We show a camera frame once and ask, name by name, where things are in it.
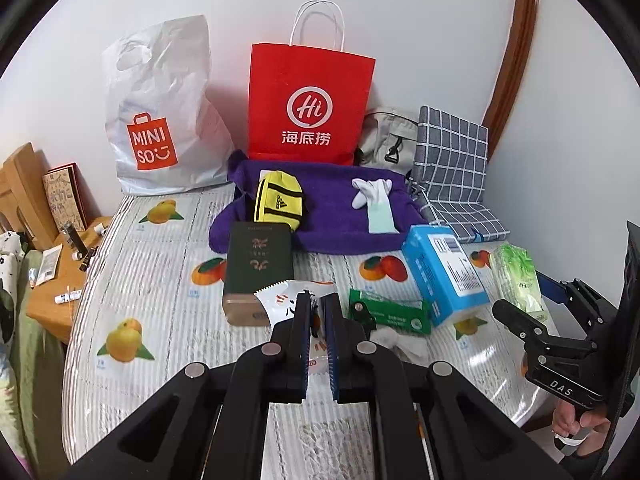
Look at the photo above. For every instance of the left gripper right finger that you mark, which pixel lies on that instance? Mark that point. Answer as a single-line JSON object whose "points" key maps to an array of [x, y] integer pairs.
{"points": [[349, 378]]}

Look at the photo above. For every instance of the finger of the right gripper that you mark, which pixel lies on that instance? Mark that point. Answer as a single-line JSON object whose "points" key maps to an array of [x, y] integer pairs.
{"points": [[554, 290], [519, 323]]}

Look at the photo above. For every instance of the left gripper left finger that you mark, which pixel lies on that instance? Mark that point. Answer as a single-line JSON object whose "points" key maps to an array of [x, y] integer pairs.
{"points": [[290, 380]]}

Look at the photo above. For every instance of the black clip tool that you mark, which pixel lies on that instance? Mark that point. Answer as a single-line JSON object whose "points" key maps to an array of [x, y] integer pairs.
{"points": [[359, 312]]}

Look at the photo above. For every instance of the green tissue pack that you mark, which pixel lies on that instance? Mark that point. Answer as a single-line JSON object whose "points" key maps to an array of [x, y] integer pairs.
{"points": [[516, 279]]}

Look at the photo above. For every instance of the white snack packet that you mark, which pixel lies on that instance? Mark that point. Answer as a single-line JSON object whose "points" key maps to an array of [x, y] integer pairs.
{"points": [[279, 302]]}

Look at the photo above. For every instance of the white tissue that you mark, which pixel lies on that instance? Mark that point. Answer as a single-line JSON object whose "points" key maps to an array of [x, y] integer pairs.
{"points": [[409, 348]]}

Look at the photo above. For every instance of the green wipes packet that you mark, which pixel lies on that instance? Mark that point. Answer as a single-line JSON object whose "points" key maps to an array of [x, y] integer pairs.
{"points": [[410, 316]]}

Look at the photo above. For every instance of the yellow black pouch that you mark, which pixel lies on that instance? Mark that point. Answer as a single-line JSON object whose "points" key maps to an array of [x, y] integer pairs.
{"points": [[279, 199]]}

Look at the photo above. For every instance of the right hand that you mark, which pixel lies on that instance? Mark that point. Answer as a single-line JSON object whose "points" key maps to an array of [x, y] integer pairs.
{"points": [[566, 422]]}

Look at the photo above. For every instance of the dark green box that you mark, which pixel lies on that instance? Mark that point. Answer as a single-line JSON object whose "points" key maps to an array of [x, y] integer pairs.
{"points": [[260, 255]]}

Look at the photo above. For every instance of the blue tissue box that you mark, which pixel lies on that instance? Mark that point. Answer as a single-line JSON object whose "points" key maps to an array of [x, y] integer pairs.
{"points": [[444, 274]]}

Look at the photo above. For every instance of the purple towel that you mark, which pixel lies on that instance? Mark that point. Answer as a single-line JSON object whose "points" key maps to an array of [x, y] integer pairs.
{"points": [[330, 225]]}

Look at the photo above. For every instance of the grey checked cushion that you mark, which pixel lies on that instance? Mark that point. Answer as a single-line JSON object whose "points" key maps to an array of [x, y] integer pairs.
{"points": [[448, 176]]}

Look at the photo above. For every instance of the white glove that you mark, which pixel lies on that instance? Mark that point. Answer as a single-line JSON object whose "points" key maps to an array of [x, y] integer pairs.
{"points": [[371, 193]]}

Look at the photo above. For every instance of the grey backpack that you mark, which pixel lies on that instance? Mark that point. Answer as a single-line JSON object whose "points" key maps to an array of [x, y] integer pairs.
{"points": [[388, 140]]}

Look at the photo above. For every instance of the wooden side table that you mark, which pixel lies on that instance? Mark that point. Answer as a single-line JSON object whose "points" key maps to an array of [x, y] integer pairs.
{"points": [[57, 319]]}

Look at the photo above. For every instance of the white Miniso plastic bag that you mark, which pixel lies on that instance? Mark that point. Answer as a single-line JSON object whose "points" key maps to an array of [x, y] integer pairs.
{"points": [[166, 136]]}

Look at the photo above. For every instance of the red paper shopping bag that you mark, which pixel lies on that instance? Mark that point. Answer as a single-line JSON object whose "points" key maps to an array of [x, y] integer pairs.
{"points": [[306, 104]]}

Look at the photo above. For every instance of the patterned brown book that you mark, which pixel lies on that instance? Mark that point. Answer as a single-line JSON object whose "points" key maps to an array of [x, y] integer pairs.
{"points": [[62, 190]]}

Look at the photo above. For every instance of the wooden chair back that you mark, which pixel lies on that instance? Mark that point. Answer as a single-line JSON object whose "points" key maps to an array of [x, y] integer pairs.
{"points": [[23, 202]]}

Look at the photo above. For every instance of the brown wooden door frame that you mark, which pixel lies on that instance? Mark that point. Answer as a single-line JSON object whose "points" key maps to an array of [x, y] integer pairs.
{"points": [[512, 70]]}

